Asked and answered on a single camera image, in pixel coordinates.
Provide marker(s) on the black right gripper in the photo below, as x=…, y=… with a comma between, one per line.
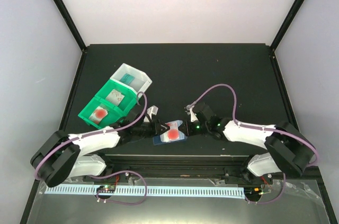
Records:
x=183, y=130

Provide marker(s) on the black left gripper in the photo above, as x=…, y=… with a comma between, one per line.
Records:
x=156, y=129

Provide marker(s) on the navy blue card holder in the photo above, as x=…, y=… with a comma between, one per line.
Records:
x=157, y=141

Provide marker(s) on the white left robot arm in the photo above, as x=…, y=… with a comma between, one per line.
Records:
x=55, y=160

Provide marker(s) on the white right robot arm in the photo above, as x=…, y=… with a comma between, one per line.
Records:
x=287, y=150

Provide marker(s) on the teal VIP card in bin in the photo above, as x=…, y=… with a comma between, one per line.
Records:
x=127, y=79

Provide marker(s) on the white red card in bin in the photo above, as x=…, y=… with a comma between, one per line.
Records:
x=98, y=115

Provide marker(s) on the green end storage bin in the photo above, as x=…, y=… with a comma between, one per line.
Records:
x=114, y=113

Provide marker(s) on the white storage bin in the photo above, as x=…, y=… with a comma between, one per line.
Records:
x=141, y=82

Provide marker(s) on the green middle storage bin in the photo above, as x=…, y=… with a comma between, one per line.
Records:
x=129, y=100

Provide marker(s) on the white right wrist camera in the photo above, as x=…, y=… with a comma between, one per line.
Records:
x=192, y=115

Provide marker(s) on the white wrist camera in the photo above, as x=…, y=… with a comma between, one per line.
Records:
x=151, y=111
x=192, y=115

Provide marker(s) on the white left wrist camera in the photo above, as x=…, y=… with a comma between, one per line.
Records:
x=151, y=111

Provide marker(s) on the white slotted cable duct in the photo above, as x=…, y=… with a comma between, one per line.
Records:
x=159, y=191

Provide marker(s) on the black frame post left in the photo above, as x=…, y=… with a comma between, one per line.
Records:
x=70, y=23

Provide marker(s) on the black frame post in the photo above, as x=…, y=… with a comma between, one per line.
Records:
x=293, y=11
x=70, y=23

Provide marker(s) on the black frame post right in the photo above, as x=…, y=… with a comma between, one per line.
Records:
x=293, y=11

